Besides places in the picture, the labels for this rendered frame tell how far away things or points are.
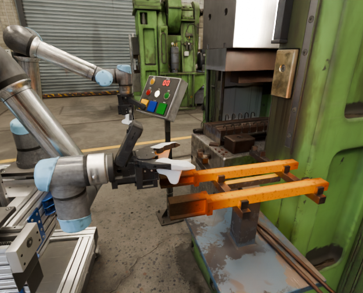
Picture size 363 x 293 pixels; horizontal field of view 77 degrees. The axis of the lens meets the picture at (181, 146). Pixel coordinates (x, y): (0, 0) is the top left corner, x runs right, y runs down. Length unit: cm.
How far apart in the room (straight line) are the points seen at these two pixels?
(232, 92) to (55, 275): 145
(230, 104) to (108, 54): 773
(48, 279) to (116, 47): 806
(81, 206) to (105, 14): 859
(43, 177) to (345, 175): 115
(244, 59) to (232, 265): 84
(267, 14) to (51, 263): 170
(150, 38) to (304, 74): 525
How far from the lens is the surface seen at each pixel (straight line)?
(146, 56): 596
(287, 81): 96
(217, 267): 75
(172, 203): 49
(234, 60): 111
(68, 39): 892
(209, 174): 63
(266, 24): 113
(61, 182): 57
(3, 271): 100
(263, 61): 120
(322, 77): 90
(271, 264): 80
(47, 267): 166
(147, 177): 57
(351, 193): 134
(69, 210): 61
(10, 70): 69
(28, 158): 134
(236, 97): 145
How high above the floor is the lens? 133
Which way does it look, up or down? 22 degrees down
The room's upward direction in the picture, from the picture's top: straight up
